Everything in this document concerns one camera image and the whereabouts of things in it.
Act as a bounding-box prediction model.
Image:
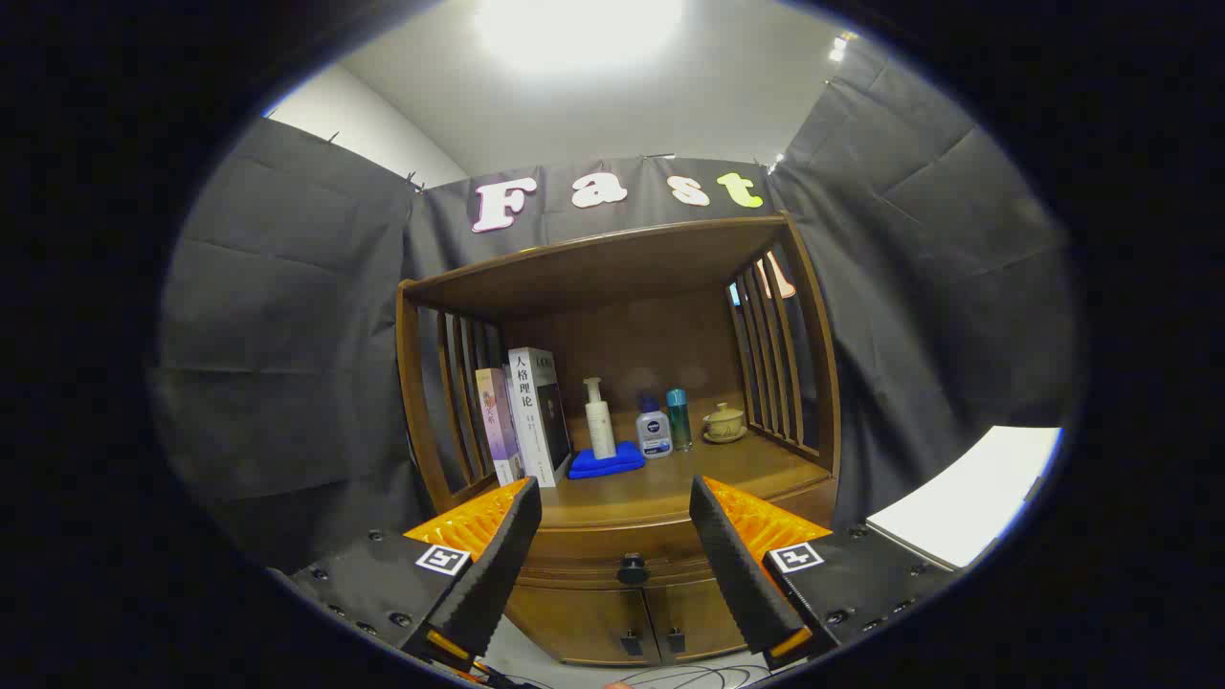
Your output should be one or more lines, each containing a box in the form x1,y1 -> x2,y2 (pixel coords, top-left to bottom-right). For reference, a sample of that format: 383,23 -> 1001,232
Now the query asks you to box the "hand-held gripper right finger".
688,475 -> 958,671

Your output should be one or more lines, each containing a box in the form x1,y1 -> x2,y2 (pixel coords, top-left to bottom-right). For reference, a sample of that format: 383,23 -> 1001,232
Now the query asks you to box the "teal bottle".
666,388 -> 694,453

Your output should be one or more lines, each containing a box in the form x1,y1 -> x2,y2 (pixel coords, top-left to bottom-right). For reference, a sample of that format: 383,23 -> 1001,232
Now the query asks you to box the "white book with portrait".
507,346 -> 573,489

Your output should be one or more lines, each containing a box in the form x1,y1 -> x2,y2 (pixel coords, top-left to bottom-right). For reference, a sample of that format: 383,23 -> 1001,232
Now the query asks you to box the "wooden countertop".
450,421 -> 832,529

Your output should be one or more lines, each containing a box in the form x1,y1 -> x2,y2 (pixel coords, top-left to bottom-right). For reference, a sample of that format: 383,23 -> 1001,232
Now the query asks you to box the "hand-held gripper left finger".
278,477 -> 544,685

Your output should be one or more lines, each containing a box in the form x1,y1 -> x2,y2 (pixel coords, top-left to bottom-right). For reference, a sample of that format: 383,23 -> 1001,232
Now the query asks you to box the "white bottle with blue pump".
635,395 -> 674,460

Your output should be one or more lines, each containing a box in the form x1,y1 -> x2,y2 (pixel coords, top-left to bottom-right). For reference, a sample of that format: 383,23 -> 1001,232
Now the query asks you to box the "purple book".
476,367 -> 525,487

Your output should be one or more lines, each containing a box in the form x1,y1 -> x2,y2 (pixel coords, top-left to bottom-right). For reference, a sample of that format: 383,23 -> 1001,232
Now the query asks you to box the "wooden cabinet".
395,212 -> 843,668

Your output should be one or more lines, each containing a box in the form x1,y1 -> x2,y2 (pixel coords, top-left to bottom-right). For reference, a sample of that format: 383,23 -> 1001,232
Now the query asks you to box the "wooden drawer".
517,476 -> 839,589

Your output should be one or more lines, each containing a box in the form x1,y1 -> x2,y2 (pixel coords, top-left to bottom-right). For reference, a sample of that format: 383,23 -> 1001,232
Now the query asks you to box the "white grooved appliance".
866,426 -> 1063,572

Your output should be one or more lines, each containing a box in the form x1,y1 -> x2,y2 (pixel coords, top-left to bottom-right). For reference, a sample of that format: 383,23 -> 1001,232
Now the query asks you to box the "blue folded cloth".
568,440 -> 647,480

